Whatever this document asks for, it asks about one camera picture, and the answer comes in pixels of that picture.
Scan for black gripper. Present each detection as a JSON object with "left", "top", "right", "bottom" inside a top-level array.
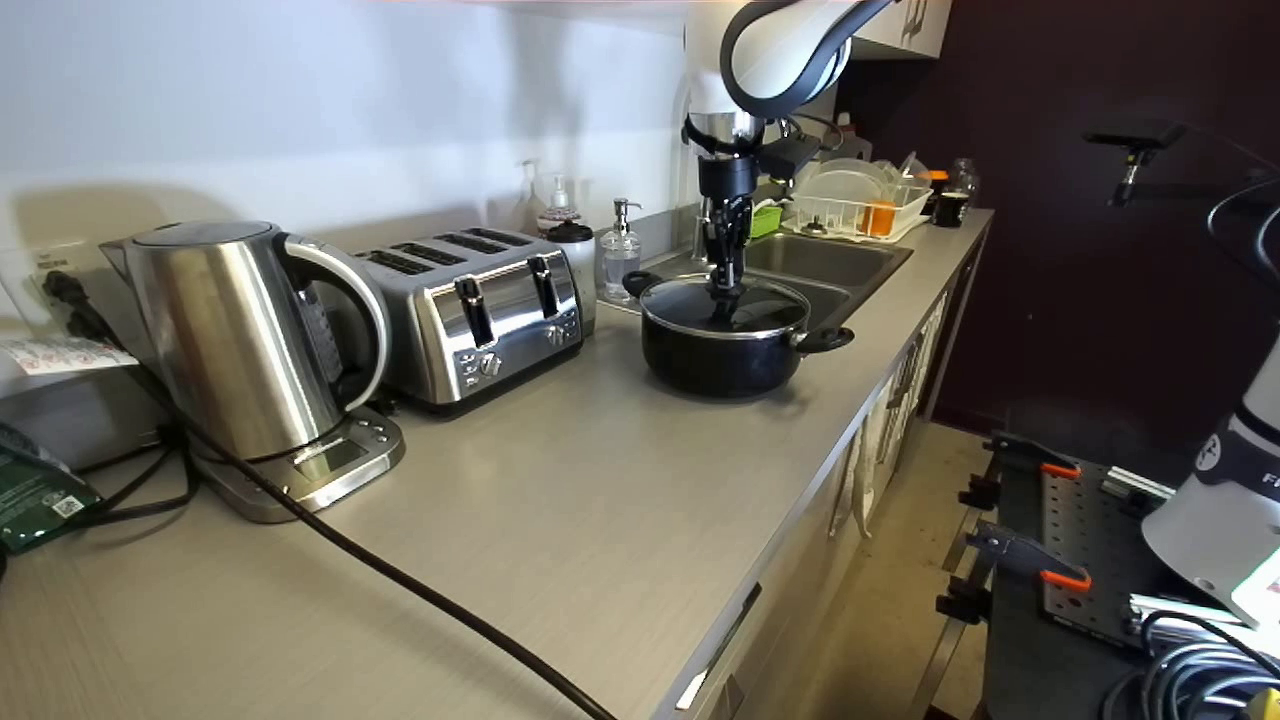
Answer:
[{"left": 694, "top": 142, "right": 763, "bottom": 297}]

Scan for round glass pot lid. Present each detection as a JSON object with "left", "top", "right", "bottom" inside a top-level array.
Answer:
[{"left": 636, "top": 269, "right": 816, "bottom": 342}]

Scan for black cooking pot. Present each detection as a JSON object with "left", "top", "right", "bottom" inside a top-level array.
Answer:
[{"left": 621, "top": 269, "right": 859, "bottom": 399}]

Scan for white jar with black lid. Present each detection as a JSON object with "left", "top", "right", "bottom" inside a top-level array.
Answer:
[{"left": 543, "top": 215, "right": 600, "bottom": 326}]

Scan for green sponge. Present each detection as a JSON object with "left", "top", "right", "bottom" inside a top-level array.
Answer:
[{"left": 749, "top": 197, "right": 789, "bottom": 244}]

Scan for steel kitchen sink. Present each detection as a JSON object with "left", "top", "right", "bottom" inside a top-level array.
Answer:
[{"left": 659, "top": 226, "right": 919, "bottom": 341}]

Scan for clear soap pump dispenser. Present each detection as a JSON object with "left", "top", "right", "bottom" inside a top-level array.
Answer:
[{"left": 591, "top": 197, "right": 646, "bottom": 309}]

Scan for white dish rack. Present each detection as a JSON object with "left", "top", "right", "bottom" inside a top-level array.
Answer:
[{"left": 789, "top": 156, "right": 936, "bottom": 248}]

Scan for brown bottle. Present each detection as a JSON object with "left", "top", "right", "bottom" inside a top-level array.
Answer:
[{"left": 822, "top": 109, "right": 866, "bottom": 167}]

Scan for clear glass bottle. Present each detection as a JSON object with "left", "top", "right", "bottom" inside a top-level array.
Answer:
[{"left": 515, "top": 156, "right": 579, "bottom": 230}]

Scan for small black countertop object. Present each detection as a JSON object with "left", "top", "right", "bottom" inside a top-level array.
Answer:
[{"left": 928, "top": 183, "right": 973, "bottom": 226}]

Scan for stainless steel four-slot toaster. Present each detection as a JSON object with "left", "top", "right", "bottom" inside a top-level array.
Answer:
[{"left": 348, "top": 225, "right": 591, "bottom": 413}]

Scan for white upper cabinet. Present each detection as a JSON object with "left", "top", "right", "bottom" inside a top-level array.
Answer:
[{"left": 853, "top": 0, "right": 960, "bottom": 65}]

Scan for beige lower cabinets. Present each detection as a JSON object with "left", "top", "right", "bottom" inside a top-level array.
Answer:
[{"left": 686, "top": 215, "right": 1000, "bottom": 720}]

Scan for steel kettle base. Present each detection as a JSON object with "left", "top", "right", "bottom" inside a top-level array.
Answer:
[{"left": 195, "top": 405, "right": 410, "bottom": 522}]

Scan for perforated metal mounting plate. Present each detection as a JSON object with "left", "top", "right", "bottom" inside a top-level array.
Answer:
[{"left": 1037, "top": 457, "right": 1152, "bottom": 650}]

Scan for stainless steel electric kettle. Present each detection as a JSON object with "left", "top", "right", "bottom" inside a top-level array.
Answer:
[{"left": 100, "top": 221, "right": 397, "bottom": 462}]

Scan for white paper box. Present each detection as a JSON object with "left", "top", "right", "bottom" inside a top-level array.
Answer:
[{"left": 0, "top": 326, "right": 164, "bottom": 471}]

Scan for green printed packet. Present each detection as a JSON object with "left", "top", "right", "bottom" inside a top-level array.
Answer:
[{"left": 0, "top": 421, "right": 109, "bottom": 561}]

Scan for metal cabinet door handle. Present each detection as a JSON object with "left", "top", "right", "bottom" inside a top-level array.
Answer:
[
  {"left": 822, "top": 408, "right": 859, "bottom": 543},
  {"left": 855, "top": 395, "right": 889, "bottom": 541}
]

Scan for black clamp with orange handle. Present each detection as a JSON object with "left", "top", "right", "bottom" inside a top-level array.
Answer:
[
  {"left": 956, "top": 436, "right": 1087, "bottom": 521},
  {"left": 933, "top": 521, "right": 1101, "bottom": 632}
]

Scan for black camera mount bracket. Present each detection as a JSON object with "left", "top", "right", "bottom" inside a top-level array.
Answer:
[{"left": 1082, "top": 118, "right": 1194, "bottom": 212}]

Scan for long black power cable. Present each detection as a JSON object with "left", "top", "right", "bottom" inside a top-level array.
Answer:
[{"left": 167, "top": 421, "right": 621, "bottom": 720}]

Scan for black looped kettle cable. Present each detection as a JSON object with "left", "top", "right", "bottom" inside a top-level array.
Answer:
[{"left": 74, "top": 432, "right": 206, "bottom": 528}]

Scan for bundle of pale blue cables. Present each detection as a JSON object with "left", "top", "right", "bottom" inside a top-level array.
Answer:
[{"left": 1128, "top": 611, "right": 1280, "bottom": 720}]

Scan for black wall plug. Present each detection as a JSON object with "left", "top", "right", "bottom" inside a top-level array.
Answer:
[{"left": 35, "top": 269, "right": 116, "bottom": 346}]

